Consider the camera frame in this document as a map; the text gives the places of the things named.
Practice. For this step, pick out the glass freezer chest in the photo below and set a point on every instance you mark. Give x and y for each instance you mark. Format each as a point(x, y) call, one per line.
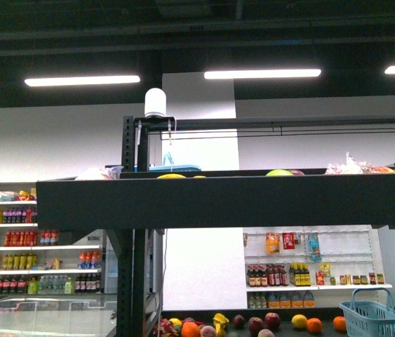
point(67, 315)

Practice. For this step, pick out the white sauce shelf unit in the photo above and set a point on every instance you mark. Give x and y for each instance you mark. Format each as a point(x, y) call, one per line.
point(312, 266)

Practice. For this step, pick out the dark red apple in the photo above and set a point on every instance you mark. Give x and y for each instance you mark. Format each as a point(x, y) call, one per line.
point(255, 325)
point(272, 320)

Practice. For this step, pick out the ceiling light middle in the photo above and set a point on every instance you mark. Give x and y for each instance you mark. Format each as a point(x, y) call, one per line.
point(262, 74)

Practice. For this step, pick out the orange beside far lemon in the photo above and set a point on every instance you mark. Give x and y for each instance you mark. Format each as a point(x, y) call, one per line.
point(314, 325)

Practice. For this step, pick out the white dome device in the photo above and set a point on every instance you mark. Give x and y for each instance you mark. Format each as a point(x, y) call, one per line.
point(155, 103)

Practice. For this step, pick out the yellow lemon on far shelf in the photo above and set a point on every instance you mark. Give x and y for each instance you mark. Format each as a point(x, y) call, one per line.
point(299, 321)

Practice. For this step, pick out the large orange front left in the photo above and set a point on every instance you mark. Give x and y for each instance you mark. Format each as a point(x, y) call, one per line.
point(190, 329)

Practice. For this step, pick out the black metal shelf rack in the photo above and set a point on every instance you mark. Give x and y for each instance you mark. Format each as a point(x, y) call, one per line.
point(137, 204)

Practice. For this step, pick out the white drinks shelf unit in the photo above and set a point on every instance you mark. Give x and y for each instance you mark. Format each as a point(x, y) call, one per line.
point(39, 261)

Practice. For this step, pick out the green fruit on top shelf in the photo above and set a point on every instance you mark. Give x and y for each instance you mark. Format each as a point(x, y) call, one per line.
point(279, 172)

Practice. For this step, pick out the ceiling light left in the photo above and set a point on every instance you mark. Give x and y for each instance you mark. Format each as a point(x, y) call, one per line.
point(82, 81)

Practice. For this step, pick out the orange near small basket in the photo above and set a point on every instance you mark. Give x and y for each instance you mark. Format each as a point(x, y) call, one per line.
point(339, 324)

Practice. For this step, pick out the small blue basket on shelf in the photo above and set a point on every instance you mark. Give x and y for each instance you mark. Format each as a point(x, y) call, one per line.
point(369, 318)

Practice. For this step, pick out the dark red apple left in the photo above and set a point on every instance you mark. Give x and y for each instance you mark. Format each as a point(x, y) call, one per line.
point(255, 325)

